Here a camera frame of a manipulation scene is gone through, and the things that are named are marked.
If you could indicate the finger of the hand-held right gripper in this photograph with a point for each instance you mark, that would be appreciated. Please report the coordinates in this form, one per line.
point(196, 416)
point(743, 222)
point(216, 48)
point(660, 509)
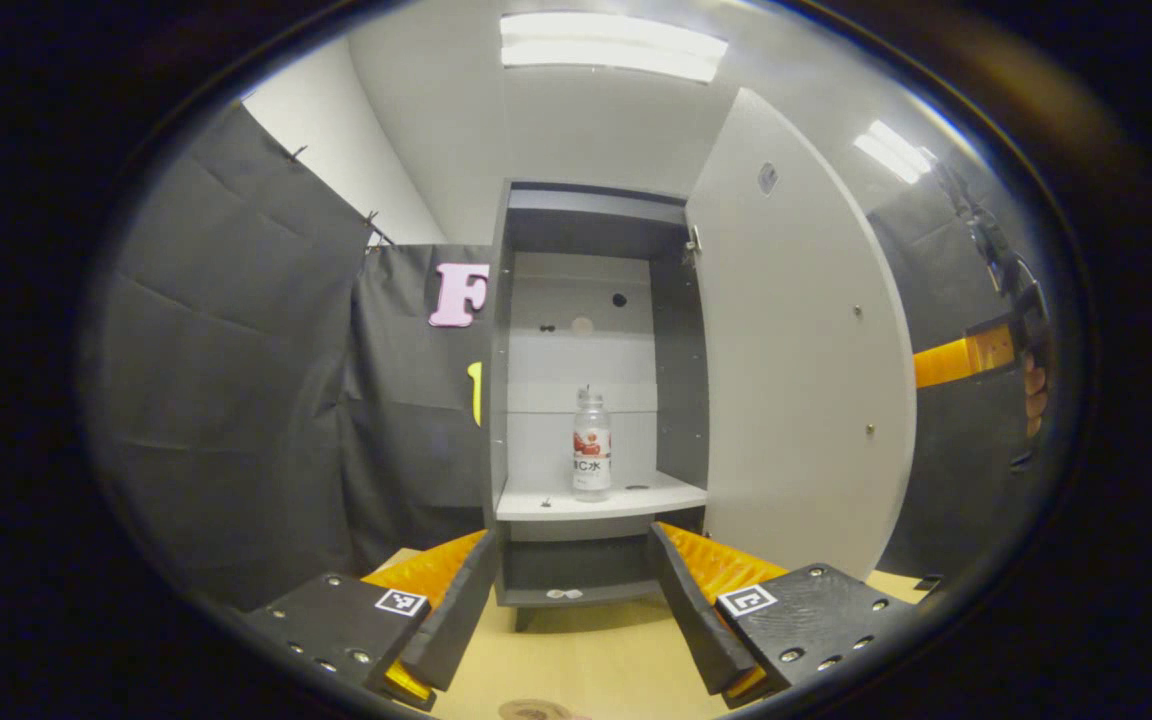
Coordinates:
point(956, 358)

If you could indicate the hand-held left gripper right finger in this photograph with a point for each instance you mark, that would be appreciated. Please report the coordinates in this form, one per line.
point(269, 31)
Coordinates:
point(691, 610)

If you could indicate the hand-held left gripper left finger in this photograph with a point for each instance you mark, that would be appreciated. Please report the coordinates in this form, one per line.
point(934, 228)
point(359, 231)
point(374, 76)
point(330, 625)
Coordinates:
point(461, 610)

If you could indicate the round brown coaster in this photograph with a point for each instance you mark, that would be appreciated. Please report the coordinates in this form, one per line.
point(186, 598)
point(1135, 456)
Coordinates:
point(534, 710)

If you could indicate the white cabinet door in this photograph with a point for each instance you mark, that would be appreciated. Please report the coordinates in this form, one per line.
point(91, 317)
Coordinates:
point(796, 350)

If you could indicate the clear bottle with red label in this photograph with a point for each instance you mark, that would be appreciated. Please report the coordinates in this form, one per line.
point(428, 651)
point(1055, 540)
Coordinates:
point(591, 450)

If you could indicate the black backdrop cloth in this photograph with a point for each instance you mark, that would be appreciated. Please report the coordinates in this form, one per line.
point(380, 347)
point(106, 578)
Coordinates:
point(256, 380)

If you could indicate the large ceiling light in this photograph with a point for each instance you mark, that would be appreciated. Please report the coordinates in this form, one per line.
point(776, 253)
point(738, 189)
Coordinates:
point(611, 45)

